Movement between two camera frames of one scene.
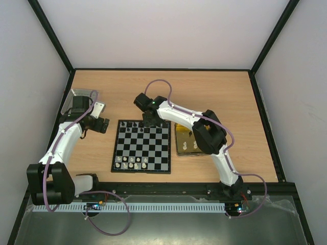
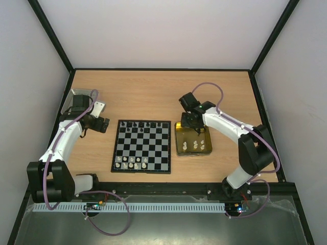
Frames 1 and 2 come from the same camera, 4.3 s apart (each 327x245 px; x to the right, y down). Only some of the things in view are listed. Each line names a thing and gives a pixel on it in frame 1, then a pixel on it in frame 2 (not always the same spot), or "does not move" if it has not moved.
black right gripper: [149, 116] → [192, 122]
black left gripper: [98, 127] does not move
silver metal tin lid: [68, 104] does not move
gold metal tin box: [186, 143] does not move
